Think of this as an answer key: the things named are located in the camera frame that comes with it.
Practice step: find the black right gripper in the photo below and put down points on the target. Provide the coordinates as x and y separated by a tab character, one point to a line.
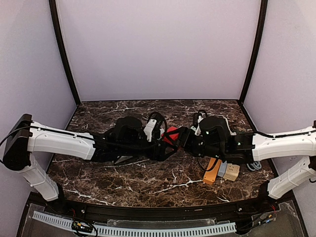
186	138

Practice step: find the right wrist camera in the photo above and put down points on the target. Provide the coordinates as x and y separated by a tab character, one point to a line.
197	118

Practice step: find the beige cube socket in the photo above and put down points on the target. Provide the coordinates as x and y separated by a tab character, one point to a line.
232	172

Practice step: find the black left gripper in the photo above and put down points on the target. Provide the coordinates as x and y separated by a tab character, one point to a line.
160	151

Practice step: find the light blue power strip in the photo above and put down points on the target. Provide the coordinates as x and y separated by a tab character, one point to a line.
222	169

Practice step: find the orange power strip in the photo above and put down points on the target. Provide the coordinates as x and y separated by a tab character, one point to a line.
210	176

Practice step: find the white slotted cable duct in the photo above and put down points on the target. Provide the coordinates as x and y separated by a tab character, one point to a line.
120	228

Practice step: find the white multi-socket power strip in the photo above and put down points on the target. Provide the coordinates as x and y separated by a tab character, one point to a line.
122	160

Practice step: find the red cube socket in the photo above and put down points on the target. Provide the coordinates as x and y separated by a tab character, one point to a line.
171	136

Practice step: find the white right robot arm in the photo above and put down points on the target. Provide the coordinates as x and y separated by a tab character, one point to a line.
247	148

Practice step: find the black enclosure frame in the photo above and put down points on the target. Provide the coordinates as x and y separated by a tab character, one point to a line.
209	136

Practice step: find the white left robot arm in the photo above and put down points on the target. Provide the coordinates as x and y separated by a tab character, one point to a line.
28	136

